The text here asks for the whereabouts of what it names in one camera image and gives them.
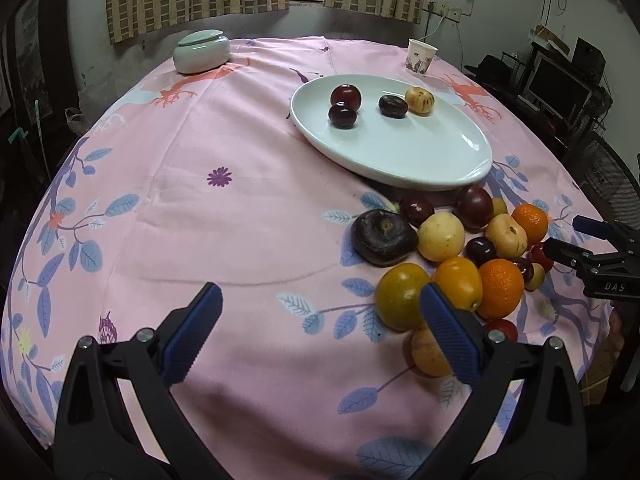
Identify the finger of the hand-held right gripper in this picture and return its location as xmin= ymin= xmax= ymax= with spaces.
xmin=542 ymin=237 xmax=627 ymax=274
xmin=572 ymin=215 xmax=640 ymax=252

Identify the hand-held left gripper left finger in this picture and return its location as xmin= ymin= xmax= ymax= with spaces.
xmin=54 ymin=282 xmax=223 ymax=480

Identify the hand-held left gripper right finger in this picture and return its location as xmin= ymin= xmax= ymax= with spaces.
xmin=419 ymin=282 xmax=588 ymax=480

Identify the yellow oval kumquat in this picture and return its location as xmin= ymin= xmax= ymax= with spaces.
xmin=431 ymin=256 xmax=484 ymax=312

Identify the yellow-orange tomato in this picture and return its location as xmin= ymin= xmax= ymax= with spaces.
xmin=375 ymin=262 xmax=432 ymax=332

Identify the yellow pepino melon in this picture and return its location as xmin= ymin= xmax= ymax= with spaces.
xmin=485 ymin=213 xmax=529 ymax=259
xmin=410 ymin=327 xmax=453 ymax=378
xmin=417 ymin=212 xmax=467 ymax=263

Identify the orange mandarin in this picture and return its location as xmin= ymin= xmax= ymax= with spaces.
xmin=477 ymin=258 xmax=525 ymax=321
xmin=511 ymin=202 xmax=550 ymax=246

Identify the dark red plum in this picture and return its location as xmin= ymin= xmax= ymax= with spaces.
xmin=330 ymin=85 xmax=362 ymax=110
xmin=453 ymin=185 xmax=495 ymax=233
xmin=327 ymin=103 xmax=358 ymax=130
xmin=398 ymin=193 xmax=436 ymax=227
xmin=465 ymin=236 xmax=497 ymax=267

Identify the large dark purple water chestnut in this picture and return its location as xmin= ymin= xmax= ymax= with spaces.
xmin=350 ymin=210 xmax=419 ymax=267

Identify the white oval plate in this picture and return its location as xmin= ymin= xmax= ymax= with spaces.
xmin=290 ymin=74 xmax=494 ymax=192

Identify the person's right hand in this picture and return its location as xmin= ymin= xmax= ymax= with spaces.
xmin=607 ymin=314 xmax=626 ymax=361

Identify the black mesh office chair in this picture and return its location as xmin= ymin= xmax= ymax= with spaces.
xmin=562 ymin=132 xmax=640 ymax=221

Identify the pink printed tablecloth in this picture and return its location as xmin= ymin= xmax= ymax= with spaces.
xmin=0 ymin=35 xmax=621 ymax=480

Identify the computer monitor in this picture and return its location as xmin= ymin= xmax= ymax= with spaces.
xmin=527 ymin=55 xmax=593 ymax=111

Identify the black speaker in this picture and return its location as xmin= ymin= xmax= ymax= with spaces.
xmin=572 ymin=37 xmax=607 ymax=81

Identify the black hat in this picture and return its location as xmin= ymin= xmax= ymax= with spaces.
xmin=462 ymin=54 xmax=521 ymax=88

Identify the small cardboard box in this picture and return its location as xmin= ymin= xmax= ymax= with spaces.
xmin=532 ymin=25 xmax=571 ymax=53

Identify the small striped pepino melon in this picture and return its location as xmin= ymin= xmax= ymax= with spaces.
xmin=404 ymin=87 xmax=436 ymax=117

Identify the small dark purple water chestnut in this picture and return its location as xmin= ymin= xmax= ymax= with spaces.
xmin=377 ymin=95 xmax=409 ymax=119

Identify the clear plastic bag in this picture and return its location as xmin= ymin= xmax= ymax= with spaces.
xmin=65 ymin=107 xmax=88 ymax=136

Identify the printed paper cup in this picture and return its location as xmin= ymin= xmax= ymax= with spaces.
xmin=404 ymin=38 xmax=439 ymax=77

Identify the celadon lidded jar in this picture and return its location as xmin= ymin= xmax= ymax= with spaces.
xmin=172 ymin=30 xmax=232 ymax=75

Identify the white power cable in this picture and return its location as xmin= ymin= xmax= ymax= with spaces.
xmin=422 ymin=12 xmax=448 ymax=43

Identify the white wall socket strip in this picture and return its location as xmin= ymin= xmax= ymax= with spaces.
xmin=424 ymin=1 xmax=463 ymax=22

